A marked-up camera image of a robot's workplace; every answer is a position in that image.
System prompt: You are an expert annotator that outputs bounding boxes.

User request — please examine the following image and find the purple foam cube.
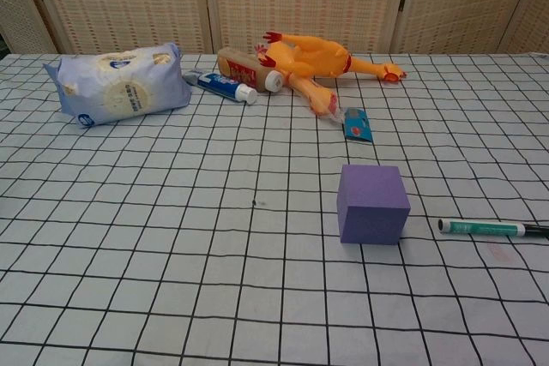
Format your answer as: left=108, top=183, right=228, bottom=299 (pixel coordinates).
left=336, top=164, right=411, bottom=248

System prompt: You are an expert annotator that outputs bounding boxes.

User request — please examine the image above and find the green marker pen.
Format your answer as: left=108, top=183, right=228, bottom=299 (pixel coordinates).
left=437, top=218, right=549, bottom=239

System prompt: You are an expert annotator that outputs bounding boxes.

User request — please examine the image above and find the small blue snack packet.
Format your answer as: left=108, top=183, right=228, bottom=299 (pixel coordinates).
left=341, top=107, right=375, bottom=145

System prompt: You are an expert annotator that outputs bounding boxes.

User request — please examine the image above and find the blue white toothpaste tube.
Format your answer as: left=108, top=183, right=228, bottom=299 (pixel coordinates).
left=182, top=70, right=258, bottom=105

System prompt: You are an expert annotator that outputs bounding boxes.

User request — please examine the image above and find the brown bottle with red label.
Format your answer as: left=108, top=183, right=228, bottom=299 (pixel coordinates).
left=216, top=47, right=284, bottom=93

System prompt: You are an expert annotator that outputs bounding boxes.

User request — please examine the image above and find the yellow rubber chicken toy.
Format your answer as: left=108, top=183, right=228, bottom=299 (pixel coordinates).
left=253, top=31, right=407, bottom=119

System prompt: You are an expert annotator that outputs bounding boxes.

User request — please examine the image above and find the checked white tablecloth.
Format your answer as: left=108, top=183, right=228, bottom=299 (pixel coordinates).
left=0, top=52, right=549, bottom=366

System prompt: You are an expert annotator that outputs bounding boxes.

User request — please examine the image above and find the blue white tissue pack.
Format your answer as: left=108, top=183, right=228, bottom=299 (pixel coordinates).
left=42, top=42, right=193, bottom=129

